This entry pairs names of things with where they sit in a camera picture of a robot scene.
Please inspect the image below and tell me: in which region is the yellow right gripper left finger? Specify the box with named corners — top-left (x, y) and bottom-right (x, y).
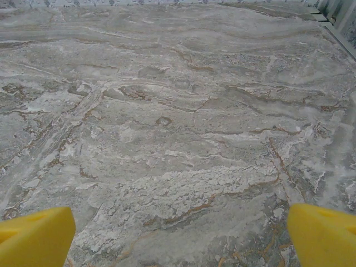
top-left (0, 206), bottom-right (76, 267)

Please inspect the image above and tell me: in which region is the aluminium table side rail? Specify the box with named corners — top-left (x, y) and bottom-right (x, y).
top-left (308, 6), bottom-right (356, 56)

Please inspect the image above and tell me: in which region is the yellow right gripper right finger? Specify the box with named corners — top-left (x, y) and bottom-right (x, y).
top-left (286, 202), bottom-right (356, 267)

